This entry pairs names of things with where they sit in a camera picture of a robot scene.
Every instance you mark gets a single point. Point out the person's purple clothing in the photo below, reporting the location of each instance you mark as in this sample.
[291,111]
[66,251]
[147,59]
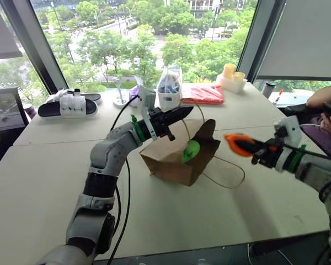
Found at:
[324,140]

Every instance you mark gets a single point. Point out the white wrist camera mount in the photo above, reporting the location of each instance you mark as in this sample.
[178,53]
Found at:
[291,128]
[147,99]

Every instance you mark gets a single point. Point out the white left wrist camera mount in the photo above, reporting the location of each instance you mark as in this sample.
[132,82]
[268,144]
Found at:
[147,99]

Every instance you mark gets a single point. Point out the purple cup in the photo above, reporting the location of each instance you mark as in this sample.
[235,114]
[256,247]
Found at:
[30,111]

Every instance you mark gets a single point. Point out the grey window blind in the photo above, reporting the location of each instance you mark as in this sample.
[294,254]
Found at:
[306,38]
[1,27]

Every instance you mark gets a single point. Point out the white foam tray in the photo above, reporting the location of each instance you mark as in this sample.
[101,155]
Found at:
[233,86]

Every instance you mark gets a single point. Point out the white plastic container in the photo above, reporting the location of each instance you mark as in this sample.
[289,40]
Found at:
[168,101]

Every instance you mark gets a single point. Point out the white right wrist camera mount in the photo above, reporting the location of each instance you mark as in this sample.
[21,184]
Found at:
[291,128]

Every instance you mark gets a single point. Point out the red plastic packet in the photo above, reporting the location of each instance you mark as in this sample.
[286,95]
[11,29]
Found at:
[202,94]

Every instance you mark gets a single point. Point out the green left wrist clamp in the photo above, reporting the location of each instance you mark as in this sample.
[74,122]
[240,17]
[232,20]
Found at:
[137,129]

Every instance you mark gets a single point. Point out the orange plush toy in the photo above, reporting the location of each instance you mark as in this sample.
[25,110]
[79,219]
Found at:
[238,151]

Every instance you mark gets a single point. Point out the clear stemmed glass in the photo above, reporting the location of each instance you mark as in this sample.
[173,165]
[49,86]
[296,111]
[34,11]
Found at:
[120,102]

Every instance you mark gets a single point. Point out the green right wrist clamp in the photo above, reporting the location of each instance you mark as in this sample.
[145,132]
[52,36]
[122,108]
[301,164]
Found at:
[296,159]

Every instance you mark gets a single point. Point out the green wrist clamp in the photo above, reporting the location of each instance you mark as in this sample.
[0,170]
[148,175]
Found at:
[296,159]
[137,129]

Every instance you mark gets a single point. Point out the clear bag with blue items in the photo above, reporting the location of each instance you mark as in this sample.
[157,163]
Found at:
[169,82]

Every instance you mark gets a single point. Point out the dark cylindrical cup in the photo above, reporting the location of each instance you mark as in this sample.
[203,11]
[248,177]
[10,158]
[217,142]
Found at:
[269,91]

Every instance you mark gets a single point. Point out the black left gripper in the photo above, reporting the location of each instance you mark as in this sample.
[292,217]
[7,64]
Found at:
[160,122]

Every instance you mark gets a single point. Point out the brown paper bag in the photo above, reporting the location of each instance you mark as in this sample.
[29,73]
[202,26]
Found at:
[171,163]

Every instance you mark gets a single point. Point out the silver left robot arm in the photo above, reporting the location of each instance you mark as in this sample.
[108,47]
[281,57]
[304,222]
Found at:
[107,154]

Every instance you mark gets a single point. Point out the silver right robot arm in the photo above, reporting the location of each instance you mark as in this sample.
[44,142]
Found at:
[311,168]

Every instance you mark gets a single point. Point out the dark window frame post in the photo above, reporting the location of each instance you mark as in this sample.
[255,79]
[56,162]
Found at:
[36,47]
[253,41]

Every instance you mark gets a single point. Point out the pale yellow cup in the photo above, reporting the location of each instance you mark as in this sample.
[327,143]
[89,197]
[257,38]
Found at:
[228,71]
[238,78]

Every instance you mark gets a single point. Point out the green plush toy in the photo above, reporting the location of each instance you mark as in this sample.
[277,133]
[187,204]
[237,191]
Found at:
[190,151]

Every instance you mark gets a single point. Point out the person's bare forearm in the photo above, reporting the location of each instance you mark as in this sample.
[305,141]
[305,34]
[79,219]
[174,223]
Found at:
[325,96]

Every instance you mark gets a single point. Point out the purple plastic item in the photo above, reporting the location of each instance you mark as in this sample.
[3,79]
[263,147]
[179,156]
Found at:
[133,95]

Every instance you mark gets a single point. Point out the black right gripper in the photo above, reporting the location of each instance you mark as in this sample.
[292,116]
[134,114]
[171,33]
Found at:
[267,154]

